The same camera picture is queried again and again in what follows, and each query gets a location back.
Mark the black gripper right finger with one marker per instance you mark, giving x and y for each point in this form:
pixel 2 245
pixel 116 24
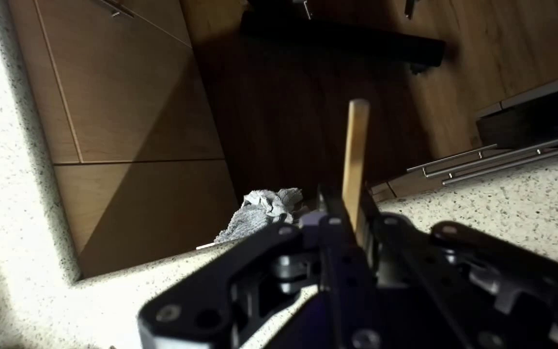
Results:
pixel 473 283

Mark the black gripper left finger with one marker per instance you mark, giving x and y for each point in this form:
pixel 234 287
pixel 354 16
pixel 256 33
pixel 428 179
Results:
pixel 226 283

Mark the wooden chopstick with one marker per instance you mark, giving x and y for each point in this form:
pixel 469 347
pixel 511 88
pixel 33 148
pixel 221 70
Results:
pixel 354 148

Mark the crumpled grey cloth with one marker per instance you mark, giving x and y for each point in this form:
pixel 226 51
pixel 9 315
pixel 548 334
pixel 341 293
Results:
pixel 256 214

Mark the black appliance with grey edge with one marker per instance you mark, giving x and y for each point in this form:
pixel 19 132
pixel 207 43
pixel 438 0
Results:
pixel 536 113

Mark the large wooden cabinet door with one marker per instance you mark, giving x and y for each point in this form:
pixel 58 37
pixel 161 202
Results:
pixel 124 84

